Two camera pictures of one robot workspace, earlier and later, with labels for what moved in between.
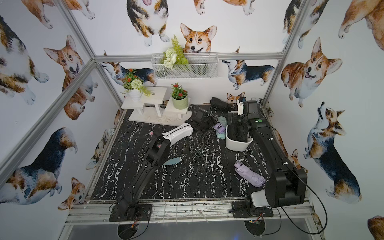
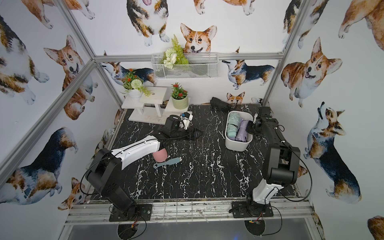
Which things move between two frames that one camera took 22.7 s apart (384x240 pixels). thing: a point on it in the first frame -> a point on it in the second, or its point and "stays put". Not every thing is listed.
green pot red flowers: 180,97 stays put
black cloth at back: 219,106 stays put
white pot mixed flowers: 133,85 stays put
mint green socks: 222,120 -> 233,124
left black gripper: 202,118 -> 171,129
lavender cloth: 256,179 -> 241,134
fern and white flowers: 173,56 stays put
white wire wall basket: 203,65 stays put
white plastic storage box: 235,145 stays put
